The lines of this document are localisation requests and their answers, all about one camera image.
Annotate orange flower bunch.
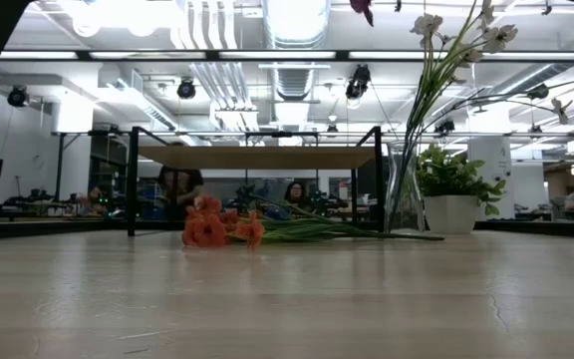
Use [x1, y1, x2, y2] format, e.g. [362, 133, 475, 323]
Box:
[180, 194, 445, 250]

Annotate clear glass vase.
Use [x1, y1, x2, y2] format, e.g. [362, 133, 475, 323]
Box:
[384, 141, 427, 234]

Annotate white veined flower bunch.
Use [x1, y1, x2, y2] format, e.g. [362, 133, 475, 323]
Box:
[400, 0, 574, 220]

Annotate purple flower bunch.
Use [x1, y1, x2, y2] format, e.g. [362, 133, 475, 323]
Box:
[349, 0, 574, 29]

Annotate person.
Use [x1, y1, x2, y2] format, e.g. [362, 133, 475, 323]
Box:
[282, 180, 309, 210]
[156, 166, 204, 221]

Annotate green plant in white pot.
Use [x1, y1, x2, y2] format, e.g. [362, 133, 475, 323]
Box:
[415, 143, 508, 235]

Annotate white column with sign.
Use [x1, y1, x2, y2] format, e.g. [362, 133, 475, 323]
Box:
[467, 135, 513, 220]

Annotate plain white column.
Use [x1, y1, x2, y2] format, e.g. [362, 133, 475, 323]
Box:
[50, 99, 95, 200]

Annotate wooden shelf with black frame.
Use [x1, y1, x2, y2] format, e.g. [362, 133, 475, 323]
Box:
[126, 125, 387, 238]

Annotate silver ventilation duct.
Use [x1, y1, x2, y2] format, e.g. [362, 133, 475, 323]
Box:
[261, 0, 333, 104]

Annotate black overhead frame beam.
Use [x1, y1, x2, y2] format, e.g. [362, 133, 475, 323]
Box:
[0, 48, 574, 64]

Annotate distant black workstation frame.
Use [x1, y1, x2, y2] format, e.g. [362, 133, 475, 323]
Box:
[50, 127, 122, 203]

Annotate black metal table frame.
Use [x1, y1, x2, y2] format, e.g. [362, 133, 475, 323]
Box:
[0, 217, 574, 242]

